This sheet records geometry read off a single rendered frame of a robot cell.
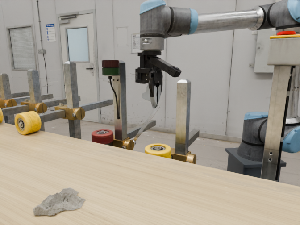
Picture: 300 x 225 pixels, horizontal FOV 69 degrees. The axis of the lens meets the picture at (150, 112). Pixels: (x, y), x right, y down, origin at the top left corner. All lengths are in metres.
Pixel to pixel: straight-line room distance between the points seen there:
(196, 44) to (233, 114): 1.18
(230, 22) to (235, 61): 2.25
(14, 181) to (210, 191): 0.42
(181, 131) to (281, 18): 0.75
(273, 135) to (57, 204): 0.54
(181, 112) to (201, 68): 2.77
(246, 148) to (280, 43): 0.91
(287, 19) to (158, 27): 0.64
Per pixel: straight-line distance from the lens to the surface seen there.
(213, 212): 0.43
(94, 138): 0.81
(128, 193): 0.47
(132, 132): 0.97
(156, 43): 0.79
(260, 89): 3.39
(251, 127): 1.39
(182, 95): 0.69
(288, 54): 0.62
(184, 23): 0.85
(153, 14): 0.80
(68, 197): 0.45
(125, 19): 4.01
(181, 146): 0.73
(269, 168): 0.70
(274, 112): 0.65
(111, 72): 0.75
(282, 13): 1.23
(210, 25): 1.08
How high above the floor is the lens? 1.15
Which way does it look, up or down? 13 degrees down
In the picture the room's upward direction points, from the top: straight up
